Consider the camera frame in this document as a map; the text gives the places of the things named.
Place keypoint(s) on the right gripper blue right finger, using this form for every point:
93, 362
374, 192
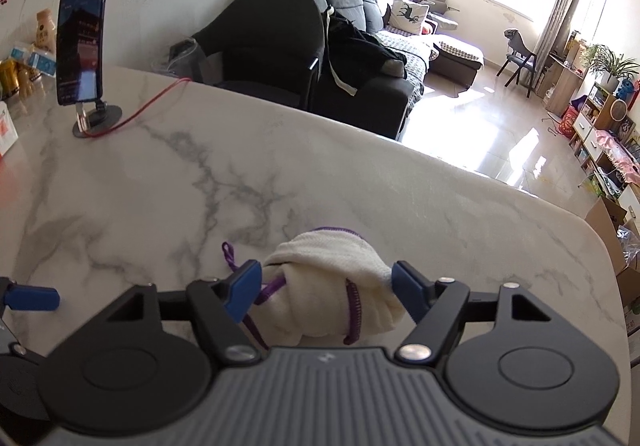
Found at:
436, 307

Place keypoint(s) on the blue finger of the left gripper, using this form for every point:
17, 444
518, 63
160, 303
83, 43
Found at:
32, 299

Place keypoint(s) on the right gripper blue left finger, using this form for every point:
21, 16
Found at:
216, 311

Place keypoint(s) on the white towel purple trim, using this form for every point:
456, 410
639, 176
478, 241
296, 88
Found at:
325, 283

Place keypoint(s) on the orange white tissue box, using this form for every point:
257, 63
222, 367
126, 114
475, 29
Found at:
8, 132

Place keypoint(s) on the round grey phone stand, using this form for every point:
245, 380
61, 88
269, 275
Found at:
95, 122

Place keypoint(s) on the cardboard box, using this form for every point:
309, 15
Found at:
608, 220

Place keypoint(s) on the golden cans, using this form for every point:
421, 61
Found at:
16, 78

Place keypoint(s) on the blue white packet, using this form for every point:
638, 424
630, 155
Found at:
35, 58

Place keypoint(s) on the low shelf cabinet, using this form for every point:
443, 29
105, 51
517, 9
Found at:
606, 145

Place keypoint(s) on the dark grey sofa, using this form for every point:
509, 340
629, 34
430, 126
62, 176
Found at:
425, 53

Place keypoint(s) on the wooden desk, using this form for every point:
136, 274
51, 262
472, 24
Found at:
559, 86

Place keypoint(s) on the dark wooden chair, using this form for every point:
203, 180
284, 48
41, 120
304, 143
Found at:
521, 56

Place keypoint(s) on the beige drink bottle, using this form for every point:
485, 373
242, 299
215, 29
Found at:
45, 34

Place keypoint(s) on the white deer pillow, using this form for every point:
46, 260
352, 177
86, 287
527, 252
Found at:
408, 16

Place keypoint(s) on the green potted plant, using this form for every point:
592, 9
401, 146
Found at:
613, 67

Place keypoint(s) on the black smartphone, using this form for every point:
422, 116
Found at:
79, 51

